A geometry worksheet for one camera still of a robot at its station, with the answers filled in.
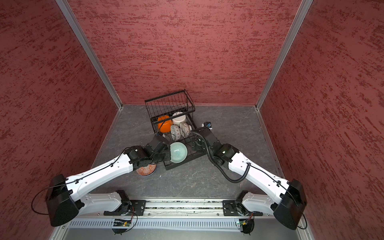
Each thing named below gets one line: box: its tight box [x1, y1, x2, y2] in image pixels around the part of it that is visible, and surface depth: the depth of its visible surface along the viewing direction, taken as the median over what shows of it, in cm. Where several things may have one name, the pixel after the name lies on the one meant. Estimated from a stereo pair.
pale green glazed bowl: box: [170, 141, 188, 164], surface depth 81 cm
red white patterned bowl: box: [179, 122, 192, 138], surface depth 97 cm
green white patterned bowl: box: [170, 124, 182, 142], surface depth 94 cm
